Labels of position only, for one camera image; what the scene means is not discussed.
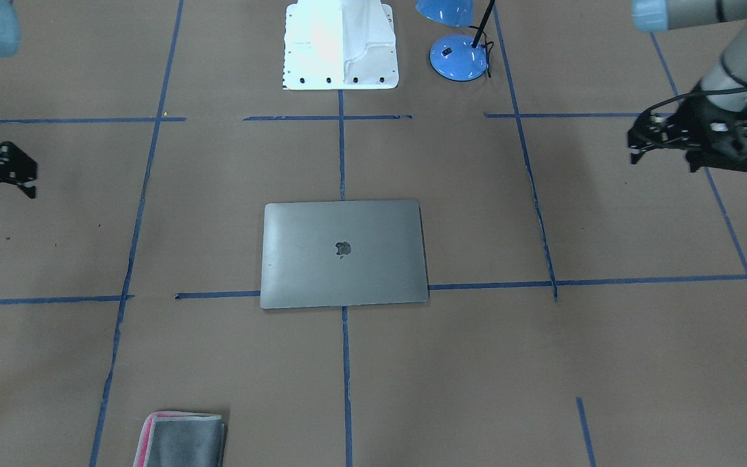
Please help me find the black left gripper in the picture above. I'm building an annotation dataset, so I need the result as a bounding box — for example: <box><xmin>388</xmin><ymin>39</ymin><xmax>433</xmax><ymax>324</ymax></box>
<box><xmin>685</xmin><ymin>97</ymin><xmax>747</xmax><ymax>173</ymax></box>

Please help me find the grey laptop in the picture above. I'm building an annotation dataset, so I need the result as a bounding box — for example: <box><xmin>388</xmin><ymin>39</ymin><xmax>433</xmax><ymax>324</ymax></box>
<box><xmin>260</xmin><ymin>199</ymin><xmax>428</xmax><ymax>310</ymax></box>

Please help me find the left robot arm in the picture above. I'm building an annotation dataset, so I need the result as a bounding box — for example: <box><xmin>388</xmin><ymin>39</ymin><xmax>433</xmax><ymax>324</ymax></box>
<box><xmin>626</xmin><ymin>1</ymin><xmax>747</xmax><ymax>173</ymax></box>

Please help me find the blue desk lamp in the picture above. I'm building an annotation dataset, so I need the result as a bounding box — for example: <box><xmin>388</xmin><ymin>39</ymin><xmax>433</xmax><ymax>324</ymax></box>
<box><xmin>415</xmin><ymin>1</ymin><xmax>496</xmax><ymax>82</ymax></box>

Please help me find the grey and pink folded cloth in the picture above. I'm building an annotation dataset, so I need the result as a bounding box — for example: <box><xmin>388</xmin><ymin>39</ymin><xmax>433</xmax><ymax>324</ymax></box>
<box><xmin>133</xmin><ymin>411</ymin><xmax>226</xmax><ymax>466</ymax></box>

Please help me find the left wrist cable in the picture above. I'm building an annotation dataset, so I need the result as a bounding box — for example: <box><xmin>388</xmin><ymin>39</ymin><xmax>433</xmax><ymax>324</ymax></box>
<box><xmin>636</xmin><ymin>75</ymin><xmax>747</xmax><ymax>124</ymax></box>

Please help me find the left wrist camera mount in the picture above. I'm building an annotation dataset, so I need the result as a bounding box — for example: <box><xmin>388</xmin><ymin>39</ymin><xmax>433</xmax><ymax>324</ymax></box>
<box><xmin>626</xmin><ymin>110</ymin><xmax>698</xmax><ymax>165</ymax></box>

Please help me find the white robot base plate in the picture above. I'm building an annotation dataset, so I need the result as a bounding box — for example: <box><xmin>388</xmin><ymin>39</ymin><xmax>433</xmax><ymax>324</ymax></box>
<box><xmin>282</xmin><ymin>1</ymin><xmax>399</xmax><ymax>91</ymax></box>

